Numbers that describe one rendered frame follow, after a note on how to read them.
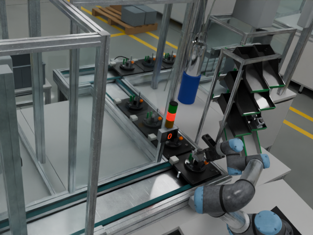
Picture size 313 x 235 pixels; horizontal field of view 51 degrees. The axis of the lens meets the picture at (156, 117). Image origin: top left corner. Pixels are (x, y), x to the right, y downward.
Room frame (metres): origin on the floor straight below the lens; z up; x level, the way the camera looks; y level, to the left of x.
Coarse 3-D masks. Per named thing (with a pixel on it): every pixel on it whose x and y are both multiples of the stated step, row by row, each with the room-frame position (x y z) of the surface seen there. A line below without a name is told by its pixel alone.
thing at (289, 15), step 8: (288, 0) 5.56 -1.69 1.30; (296, 0) 5.49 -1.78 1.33; (304, 0) 5.41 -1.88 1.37; (280, 8) 5.61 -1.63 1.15; (288, 8) 5.53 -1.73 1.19; (296, 8) 5.46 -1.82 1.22; (280, 16) 5.58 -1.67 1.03; (288, 16) 5.50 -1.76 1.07; (296, 16) 5.43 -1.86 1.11; (288, 24) 5.47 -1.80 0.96; (296, 24) 5.40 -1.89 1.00; (312, 32) 5.22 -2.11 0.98
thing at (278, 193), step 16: (256, 192) 1.60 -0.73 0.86; (272, 192) 1.63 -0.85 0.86; (288, 192) 1.66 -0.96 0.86; (256, 208) 1.46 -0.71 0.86; (288, 208) 1.51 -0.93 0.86; (304, 208) 1.54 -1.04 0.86; (192, 224) 1.25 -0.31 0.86; (208, 224) 1.27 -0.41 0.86; (224, 224) 1.29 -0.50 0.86; (304, 224) 1.41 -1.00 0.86
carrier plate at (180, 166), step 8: (184, 160) 1.65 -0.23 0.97; (176, 168) 1.57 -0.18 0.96; (184, 168) 1.57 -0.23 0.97; (208, 168) 1.61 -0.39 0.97; (216, 168) 1.63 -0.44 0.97; (184, 176) 1.50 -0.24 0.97; (192, 176) 1.51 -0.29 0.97; (200, 176) 1.53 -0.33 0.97; (208, 176) 1.54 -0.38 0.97; (192, 184) 1.45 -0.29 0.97
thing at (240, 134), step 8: (224, 96) 1.91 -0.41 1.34; (224, 104) 1.84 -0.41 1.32; (232, 104) 1.92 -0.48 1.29; (224, 112) 1.82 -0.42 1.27; (232, 112) 1.86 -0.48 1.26; (232, 120) 1.81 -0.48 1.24; (240, 120) 1.83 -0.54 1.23; (232, 128) 1.73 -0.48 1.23; (240, 128) 1.77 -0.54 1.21; (248, 128) 1.78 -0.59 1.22; (240, 136) 1.72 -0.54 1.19
